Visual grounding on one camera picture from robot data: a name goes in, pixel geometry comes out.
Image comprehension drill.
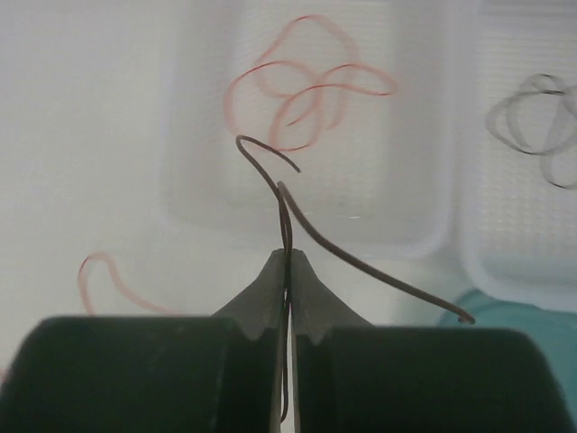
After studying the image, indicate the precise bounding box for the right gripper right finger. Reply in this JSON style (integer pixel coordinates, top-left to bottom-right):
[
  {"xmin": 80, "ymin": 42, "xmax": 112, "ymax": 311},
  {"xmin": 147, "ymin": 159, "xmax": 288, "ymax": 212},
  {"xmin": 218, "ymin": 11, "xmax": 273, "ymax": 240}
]
[{"xmin": 291, "ymin": 250, "xmax": 576, "ymax": 432}]

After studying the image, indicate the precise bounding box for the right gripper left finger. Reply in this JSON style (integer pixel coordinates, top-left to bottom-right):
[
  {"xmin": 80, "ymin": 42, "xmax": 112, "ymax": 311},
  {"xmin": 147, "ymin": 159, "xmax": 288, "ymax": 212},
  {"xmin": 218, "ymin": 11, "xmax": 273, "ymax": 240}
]
[{"xmin": 1, "ymin": 250, "xmax": 285, "ymax": 432}]

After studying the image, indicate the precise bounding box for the orange cable bundle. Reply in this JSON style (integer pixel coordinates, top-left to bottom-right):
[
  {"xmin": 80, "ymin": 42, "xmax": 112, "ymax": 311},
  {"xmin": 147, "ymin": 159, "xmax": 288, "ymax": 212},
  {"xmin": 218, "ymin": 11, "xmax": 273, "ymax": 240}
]
[{"xmin": 0, "ymin": 252, "xmax": 186, "ymax": 384}]

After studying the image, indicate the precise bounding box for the thin brown cable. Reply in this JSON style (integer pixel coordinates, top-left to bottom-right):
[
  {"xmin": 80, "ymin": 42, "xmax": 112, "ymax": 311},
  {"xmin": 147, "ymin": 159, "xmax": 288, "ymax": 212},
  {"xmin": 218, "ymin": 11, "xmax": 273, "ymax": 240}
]
[
  {"xmin": 484, "ymin": 73, "xmax": 577, "ymax": 190},
  {"xmin": 235, "ymin": 134, "xmax": 477, "ymax": 425}
]

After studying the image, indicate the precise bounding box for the single orange cable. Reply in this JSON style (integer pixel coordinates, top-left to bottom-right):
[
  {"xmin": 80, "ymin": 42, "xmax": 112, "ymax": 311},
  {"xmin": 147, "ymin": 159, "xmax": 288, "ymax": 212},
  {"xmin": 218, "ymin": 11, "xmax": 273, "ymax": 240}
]
[{"xmin": 222, "ymin": 14, "xmax": 399, "ymax": 152}]

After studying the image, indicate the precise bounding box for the teal transparent plastic tub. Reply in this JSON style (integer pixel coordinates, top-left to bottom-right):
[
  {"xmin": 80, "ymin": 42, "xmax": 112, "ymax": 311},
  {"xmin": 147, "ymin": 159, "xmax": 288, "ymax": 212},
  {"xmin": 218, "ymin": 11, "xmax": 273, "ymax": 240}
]
[{"xmin": 455, "ymin": 289, "xmax": 576, "ymax": 333}]

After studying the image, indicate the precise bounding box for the left white perforated basket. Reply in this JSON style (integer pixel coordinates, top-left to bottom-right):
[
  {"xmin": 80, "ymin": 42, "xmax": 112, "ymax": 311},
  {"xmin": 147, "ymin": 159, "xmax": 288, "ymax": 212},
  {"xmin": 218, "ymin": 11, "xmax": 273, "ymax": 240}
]
[{"xmin": 160, "ymin": 1, "xmax": 472, "ymax": 258}]

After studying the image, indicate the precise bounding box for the white perforated basket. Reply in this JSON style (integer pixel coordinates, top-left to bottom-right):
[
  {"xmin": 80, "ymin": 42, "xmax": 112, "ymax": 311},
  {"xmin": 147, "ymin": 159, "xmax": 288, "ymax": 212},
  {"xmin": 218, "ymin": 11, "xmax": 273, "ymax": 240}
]
[
  {"xmin": 160, "ymin": 1, "xmax": 472, "ymax": 258},
  {"xmin": 461, "ymin": 1, "xmax": 576, "ymax": 291}
]

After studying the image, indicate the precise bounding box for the right white perforated basket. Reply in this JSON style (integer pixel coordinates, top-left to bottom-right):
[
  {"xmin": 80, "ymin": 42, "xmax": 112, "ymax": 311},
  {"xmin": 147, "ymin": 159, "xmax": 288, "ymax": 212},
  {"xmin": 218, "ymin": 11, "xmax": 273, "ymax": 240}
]
[{"xmin": 461, "ymin": 1, "xmax": 576, "ymax": 291}]

